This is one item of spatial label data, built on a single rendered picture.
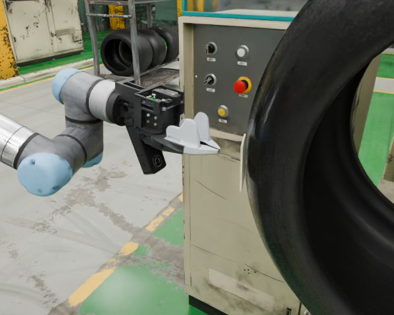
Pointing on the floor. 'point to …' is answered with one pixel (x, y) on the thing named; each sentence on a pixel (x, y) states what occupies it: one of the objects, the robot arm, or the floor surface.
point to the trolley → (134, 47)
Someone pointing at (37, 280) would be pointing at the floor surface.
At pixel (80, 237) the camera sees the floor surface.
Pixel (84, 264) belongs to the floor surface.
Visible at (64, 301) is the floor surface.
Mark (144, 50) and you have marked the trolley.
